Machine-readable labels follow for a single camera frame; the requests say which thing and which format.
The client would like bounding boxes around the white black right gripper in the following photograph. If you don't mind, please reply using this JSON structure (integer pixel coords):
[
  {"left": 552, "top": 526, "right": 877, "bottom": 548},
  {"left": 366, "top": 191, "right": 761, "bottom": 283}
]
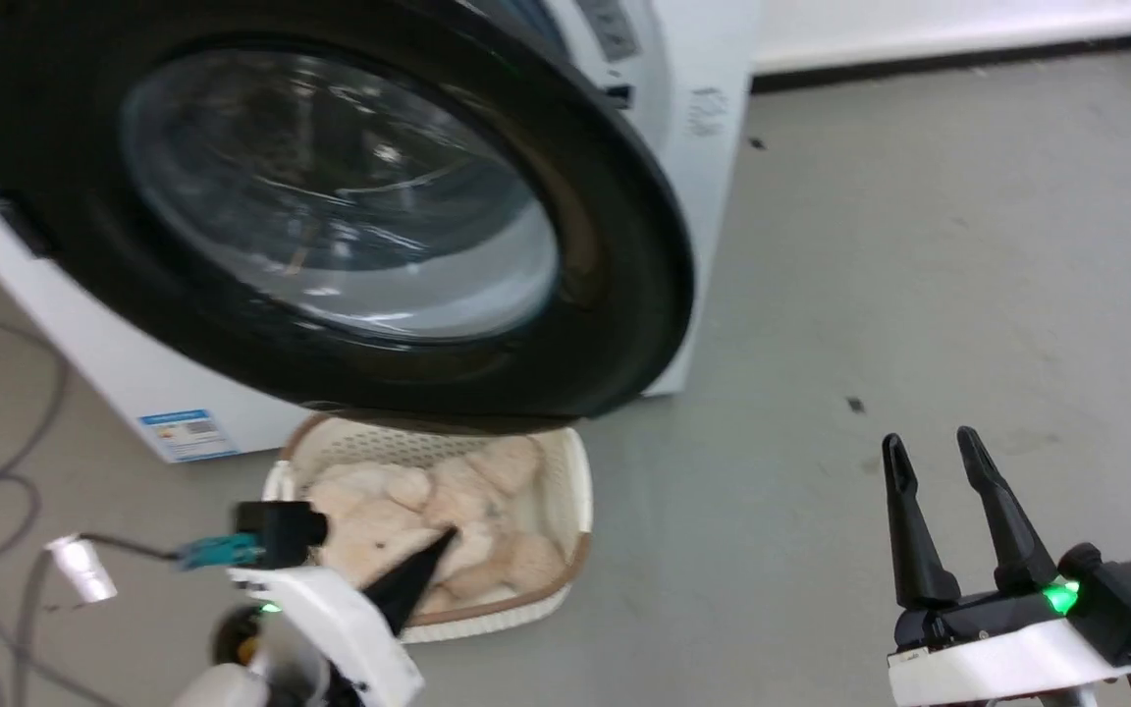
[{"left": 882, "top": 425, "right": 1131, "bottom": 707}]

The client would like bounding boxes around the teal left cable connector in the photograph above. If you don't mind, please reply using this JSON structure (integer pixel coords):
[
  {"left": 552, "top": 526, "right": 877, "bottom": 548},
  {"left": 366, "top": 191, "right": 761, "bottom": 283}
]
[{"left": 178, "top": 535, "right": 264, "bottom": 571}]

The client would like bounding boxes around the white washing machine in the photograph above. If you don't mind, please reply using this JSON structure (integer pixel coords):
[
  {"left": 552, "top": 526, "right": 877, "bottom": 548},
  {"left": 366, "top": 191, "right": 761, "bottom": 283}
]
[{"left": 0, "top": 0, "right": 763, "bottom": 464}]

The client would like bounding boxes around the blue energy label sticker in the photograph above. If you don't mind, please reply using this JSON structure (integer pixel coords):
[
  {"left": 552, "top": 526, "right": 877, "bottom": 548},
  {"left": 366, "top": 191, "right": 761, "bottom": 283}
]
[{"left": 138, "top": 409, "right": 239, "bottom": 462}]

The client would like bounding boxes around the black round glass washer door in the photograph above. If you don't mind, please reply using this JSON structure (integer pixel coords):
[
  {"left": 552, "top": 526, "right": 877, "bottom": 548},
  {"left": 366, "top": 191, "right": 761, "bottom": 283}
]
[{"left": 0, "top": 0, "right": 696, "bottom": 435}]

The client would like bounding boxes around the black baseboard strip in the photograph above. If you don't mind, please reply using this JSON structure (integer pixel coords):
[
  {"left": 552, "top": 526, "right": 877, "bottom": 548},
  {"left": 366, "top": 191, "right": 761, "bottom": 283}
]
[{"left": 752, "top": 32, "right": 1131, "bottom": 95}]

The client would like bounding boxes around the grey floor cable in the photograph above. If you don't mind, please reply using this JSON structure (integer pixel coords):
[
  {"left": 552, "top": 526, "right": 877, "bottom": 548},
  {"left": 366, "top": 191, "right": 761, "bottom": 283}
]
[
  {"left": 0, "top": 550, "right": 125, "bottom": 707},
  {"left": 0, "top": 299, "right": 71, "bottom": 580}
]

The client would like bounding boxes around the beige plush clothing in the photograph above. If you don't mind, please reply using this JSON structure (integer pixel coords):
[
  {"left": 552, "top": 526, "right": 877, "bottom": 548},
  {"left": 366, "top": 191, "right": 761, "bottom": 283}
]
[{"left": 305, "top": 437, "right": 566, "bottom": 615}]

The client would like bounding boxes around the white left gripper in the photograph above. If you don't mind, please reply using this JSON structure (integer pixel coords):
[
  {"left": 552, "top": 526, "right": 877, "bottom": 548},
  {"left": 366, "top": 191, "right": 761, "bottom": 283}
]
[{"left": 232, "top": 527, "right": 458, "bottom": 707}]

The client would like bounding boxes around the silver tape cable label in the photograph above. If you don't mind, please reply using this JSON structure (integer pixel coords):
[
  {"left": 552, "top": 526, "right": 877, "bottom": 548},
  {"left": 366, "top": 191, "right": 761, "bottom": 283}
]
[{"left": 47, "top": 535, "right": 118, "bottom": 603}]

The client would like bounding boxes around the white laundry basket brown rim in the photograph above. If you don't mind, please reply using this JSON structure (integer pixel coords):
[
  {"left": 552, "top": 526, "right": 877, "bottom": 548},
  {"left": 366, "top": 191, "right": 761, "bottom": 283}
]
[{"left": 263, "top": 414, "right": 594, "bottom": 644}]

